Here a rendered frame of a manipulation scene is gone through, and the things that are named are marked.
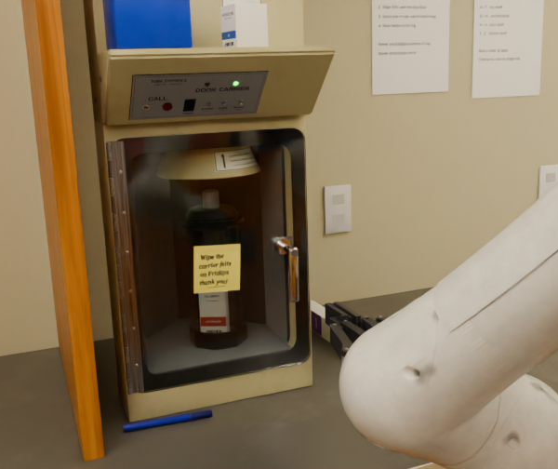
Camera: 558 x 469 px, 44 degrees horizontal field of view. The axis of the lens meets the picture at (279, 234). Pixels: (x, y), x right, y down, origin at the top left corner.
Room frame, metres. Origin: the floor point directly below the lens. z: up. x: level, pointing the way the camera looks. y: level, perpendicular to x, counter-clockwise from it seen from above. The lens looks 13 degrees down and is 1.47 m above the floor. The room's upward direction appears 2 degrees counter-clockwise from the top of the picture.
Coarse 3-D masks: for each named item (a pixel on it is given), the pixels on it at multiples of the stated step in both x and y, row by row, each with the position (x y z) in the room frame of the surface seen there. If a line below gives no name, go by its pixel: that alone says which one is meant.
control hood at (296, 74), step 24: (168, 48) 0.94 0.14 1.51; (192, 48) 0.95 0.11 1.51; (216, 48) 0.97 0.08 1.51; (240, 48) 0.98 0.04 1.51; (264, 48) 0.99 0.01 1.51; (288, 48) 1.00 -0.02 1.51; (312, 48) 1.01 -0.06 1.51; (120, 72) 0.93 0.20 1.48; (144, 72) 0.95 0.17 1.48; (168, 72) 0.96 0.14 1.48; (192, 72) 0.97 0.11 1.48; (216, 72) 0.98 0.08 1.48; (288, 72) 1.03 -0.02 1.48; (312, 72) 1.04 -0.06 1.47; (120, 96) 0.96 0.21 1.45; (264, 96) 1.05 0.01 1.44; (288, 96) 1.06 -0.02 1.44; (312, 96) 1.08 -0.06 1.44; (120, 120) 1.00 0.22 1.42; (144, 120) 1.01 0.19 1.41; (168, 120) 1.03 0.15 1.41; (192, 120) 1.04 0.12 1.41
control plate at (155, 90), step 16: (144, 80) 0.96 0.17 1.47; (160, 80) 0.96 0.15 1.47; (176, 80) 0.97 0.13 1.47; (192, 80) 0.98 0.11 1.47; (208, 80) 0.99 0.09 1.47; (224, 80) 1.00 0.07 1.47; (240, 80) 1.01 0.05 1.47; (256, 80) 1.02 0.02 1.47; (144, 96) 0.98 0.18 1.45; (160, 96) 0.98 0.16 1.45; (176, 96) 0.99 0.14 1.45; (192, 96) 1.00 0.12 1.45; (208, 96) 1.01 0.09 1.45; (224, 96) 1.02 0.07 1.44; (240, 96) 1.03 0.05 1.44; (256, 96) 1.04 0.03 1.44; (144, 112) 1.00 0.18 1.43; (160, 112) 1.01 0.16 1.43; (176, 112) 1.02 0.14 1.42; (192, 112) 1.03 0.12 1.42; (208, 112) 1.04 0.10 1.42; (224, 112) 1.05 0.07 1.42; (240, 112) 1.06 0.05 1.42; (256, 112) 1.07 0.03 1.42
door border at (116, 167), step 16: (112, 144) 1.01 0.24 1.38; (112, 160) 1.01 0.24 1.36; (112, 176) 1.01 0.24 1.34; (112, 208) 1.01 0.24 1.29; (128, 208) 1.02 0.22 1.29; (128, 224) 1.02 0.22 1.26; (128, 240) 1.02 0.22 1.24; (128, 256) 1.02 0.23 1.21; (128, 272) 1.01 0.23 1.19; (128, 288) 1.01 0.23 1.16; (128, 304) 1.01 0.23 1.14; (128, 320) 1.01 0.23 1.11; (128, 336) 1.01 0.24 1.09; (128, 352) 1.01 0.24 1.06; (128, 368) 1.01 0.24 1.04
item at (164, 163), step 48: (144, 144) 1.03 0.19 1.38; (192, 144) 1.05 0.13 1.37; (240, 144) 1.08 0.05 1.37; (288, 144) 1.11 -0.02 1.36; (144, 192) 1.03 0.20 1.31; (192, 192) 1.05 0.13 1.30; (240, 192) 1.08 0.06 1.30; (288, 192) 1.11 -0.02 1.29; (144, 240) 1.02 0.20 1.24; (192, 240) 1.05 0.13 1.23; (240, 240) 1.08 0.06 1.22; (288, 240) 1.11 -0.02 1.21; (144, 288) 1.02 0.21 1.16; (192, 288) 1.05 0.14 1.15; (240, 288) 1.08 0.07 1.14; (144, 336) 1.02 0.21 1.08; (192, 336) 1.05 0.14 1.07; (240, 336) 1.07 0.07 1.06; (288, 336) 1.10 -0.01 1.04; (144, 384) 1.02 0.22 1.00
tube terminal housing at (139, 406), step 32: (96, 0) 1.02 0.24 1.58; (192, 0) 1.07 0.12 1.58; (288, 0) 1.12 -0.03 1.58; (96, 32) 1.02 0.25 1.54; (192, 32) 1.07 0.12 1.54; (288, 32) 1.12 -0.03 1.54; (96, 64) 1.03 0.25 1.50; (96, 96) 1.07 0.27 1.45; (96, 128) 1.10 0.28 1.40; (128, 128) 1.03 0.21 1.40; (160, 128) 1.05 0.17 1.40; (192, 128) 1.07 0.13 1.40; (224, 128) 1.08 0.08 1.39; (256, 128) 1.10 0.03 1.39; (192, 384) 1.06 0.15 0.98; (224, 384) 1.08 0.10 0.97; (256, 384) 1.10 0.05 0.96; (288, 384) 1.12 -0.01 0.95; (128, 416) 1.02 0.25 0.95
